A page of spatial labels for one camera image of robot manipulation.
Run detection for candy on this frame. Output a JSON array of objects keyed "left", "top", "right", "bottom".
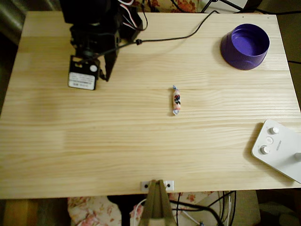
[{"left": 171, "top": 85, "right": 183, "bottom": 116}]

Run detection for floral fabric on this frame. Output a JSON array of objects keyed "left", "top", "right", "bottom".
[
  {"left": 131, "top": 0, "right": 199, "bottom": 13},
  {"left": 67, "top": 191, "right": 226, "bottom": 226}
]

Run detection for white mounting bracket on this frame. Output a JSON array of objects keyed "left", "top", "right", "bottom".
[{"left": 140, "top": 180, "right": 175, "bottom": 191}]

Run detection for dark leather sofa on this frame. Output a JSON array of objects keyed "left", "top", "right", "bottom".
[{"left": 0, "top": 0, "right": 61, "bottom": 45}]

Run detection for thick black cable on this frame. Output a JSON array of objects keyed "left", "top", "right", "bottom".
[{"left": 169, "top": 199, "right": 224, "bottom": 226}]

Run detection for red white black servo wires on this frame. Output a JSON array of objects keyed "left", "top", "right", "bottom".
[{"left": 117, "top": 0, "right": 148, "bottom": 31}]

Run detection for black camera cable with bead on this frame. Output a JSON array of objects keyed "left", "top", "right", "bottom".
[{"left": 79, "top": 10, "right": 219, "bottom": 62}]

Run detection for white lamp base with knobs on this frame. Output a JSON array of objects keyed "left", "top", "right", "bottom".
[{"left": 251, "top": 119, "right": 301, "bottom": 184}]

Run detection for thin black cable bundle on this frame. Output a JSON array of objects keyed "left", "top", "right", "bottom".
[{"left": 218, "top": 190, "right": 237, "bottom": 226}]

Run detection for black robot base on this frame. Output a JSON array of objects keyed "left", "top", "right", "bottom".
[{"left": 119, "top": 6, "right": 144, "bottom": 41}]

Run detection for purple bowl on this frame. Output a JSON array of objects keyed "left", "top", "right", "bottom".
[{"left": 220, "top": 23, "right": 271, "bottom": 71}]

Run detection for white cable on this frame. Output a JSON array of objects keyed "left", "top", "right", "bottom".
[{"left": 130, "top": 198, "right": 147, "bottom": 226}]

